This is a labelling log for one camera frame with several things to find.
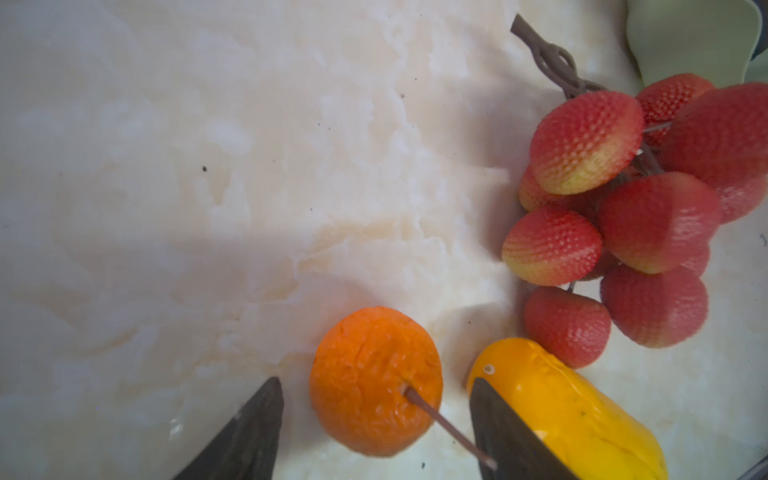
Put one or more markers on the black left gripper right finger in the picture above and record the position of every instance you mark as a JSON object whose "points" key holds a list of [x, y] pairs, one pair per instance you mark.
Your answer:
{"points": [[501, 434]]}

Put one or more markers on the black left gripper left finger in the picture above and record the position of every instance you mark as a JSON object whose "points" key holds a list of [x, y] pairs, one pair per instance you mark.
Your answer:
{"points": [[247, 447]]}

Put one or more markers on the yellow orange mango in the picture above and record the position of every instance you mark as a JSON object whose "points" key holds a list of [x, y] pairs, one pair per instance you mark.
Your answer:
{"points": [[592, 435]]}

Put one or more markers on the small orange tangerine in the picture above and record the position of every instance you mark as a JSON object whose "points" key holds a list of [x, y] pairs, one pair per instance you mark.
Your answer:
{"points": [[376, 384]]}

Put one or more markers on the light green scalloped fruit bowl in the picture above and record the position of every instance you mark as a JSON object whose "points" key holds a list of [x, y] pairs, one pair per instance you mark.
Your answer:
{"points": [[723, 41]]}

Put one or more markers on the red lychee bunch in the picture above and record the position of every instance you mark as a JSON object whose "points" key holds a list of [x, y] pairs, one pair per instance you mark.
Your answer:
{"points": [[622, 196]]}

